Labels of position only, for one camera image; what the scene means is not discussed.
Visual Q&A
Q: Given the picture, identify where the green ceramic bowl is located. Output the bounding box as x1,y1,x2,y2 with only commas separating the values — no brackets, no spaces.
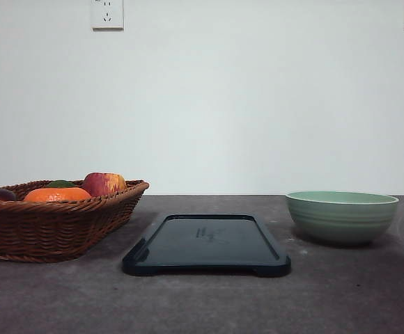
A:
286,191,399,245

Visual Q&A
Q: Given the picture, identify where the brown wicker basket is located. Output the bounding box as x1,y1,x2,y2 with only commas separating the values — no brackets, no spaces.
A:
0,173,150,263

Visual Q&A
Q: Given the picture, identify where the dark blue rectangular tray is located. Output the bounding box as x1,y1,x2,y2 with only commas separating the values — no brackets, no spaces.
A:
122,214,292,277

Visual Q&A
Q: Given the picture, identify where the red yellow apple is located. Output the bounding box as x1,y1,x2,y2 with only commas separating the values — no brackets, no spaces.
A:
84,172,126,197

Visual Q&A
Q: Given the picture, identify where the green avocado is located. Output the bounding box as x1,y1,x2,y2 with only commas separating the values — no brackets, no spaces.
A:
46,180,77,188

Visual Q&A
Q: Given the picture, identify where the orange fruit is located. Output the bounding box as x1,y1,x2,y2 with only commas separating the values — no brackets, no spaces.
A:
23,187,92,202

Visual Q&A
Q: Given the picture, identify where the white wall socket left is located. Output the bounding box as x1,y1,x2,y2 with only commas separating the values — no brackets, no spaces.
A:
91,0,124,33

